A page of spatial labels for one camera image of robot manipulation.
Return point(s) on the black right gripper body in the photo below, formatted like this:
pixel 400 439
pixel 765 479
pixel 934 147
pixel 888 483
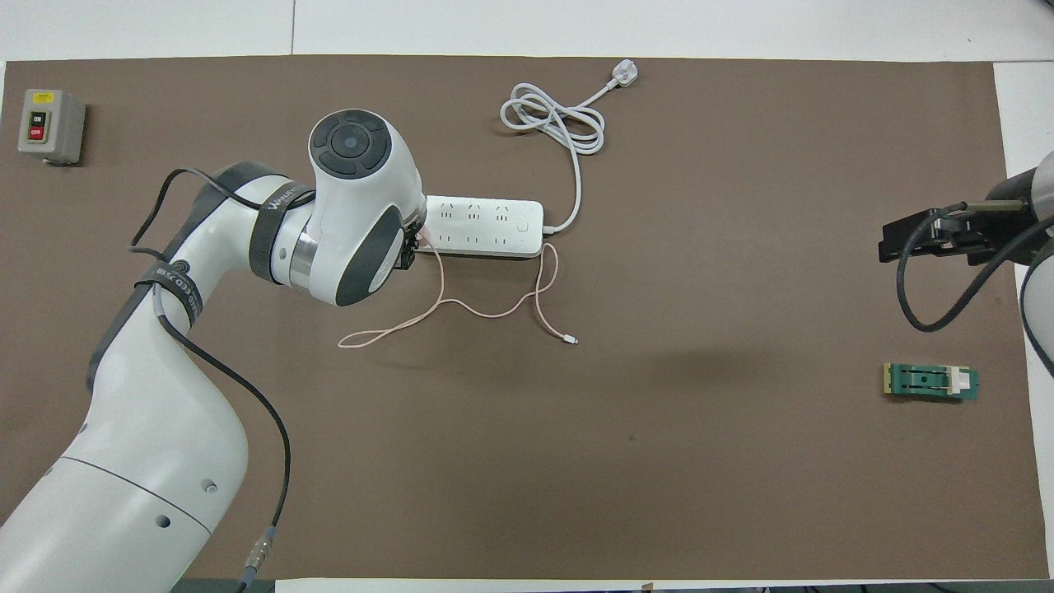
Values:
pixel 1009 222

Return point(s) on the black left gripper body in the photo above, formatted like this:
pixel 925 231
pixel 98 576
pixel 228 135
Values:
pixel 408 254

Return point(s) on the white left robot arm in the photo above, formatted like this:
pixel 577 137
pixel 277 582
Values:
pixel 362 206

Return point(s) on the white power strip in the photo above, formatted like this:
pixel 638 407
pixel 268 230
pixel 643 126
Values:
pixel 494 226

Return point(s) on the white clip on holder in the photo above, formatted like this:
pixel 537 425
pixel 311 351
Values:
pixel 958 380

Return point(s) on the green circuit board module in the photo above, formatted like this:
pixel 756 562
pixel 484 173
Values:
pixel 922 380

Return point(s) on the brown table mat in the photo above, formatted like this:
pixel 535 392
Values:
pixel 576 453

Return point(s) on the white wall plug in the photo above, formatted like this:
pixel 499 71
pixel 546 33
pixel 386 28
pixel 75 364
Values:
pixel 626 74

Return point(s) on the grey on-off switch box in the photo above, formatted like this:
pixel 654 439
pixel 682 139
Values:
pixel 58 123

